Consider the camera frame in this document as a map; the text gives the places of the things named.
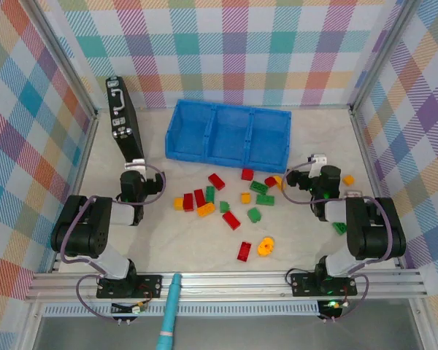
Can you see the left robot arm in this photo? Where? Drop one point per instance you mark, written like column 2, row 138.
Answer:
column 80, row 233

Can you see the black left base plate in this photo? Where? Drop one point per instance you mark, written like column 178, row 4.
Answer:
column 151, row 284

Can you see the small green lego brick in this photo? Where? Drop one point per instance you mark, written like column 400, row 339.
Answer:
column 224, row 206

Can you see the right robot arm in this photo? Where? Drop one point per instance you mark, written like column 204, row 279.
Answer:
column 372, row 226

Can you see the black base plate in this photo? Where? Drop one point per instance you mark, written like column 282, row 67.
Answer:
column 151, row 284
column 303, row 284

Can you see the aluminium side rail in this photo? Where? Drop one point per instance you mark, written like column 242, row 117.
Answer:
column 365, row 153
column 85, row 146

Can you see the round yellow lego piece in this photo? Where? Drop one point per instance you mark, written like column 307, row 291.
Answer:
column 266, row 246

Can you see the blue three-compartment plastic bin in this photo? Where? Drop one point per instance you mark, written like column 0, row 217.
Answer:
column 228, row 127

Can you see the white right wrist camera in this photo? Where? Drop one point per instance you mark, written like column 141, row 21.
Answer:
column 317, row 159

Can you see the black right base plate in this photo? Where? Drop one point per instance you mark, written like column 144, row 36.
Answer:
column 303, row 284

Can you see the long yellow lego brick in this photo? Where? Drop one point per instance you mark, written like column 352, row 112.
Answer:
column 206, row 210

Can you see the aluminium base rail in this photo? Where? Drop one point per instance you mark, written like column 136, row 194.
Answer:
column 222, row 288

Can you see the aluminium frame post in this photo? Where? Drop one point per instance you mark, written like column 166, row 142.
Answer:
column 383, row 54
column 64, row 62

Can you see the small red lego brick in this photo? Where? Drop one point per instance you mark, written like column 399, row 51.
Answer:
column 270, row 181

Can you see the small yellow lego brick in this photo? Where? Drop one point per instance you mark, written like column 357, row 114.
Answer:
column 178, row 203
column 245, row 197
column 348, row 179

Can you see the teal pen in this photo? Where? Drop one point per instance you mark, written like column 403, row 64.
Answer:
column 169, row 310

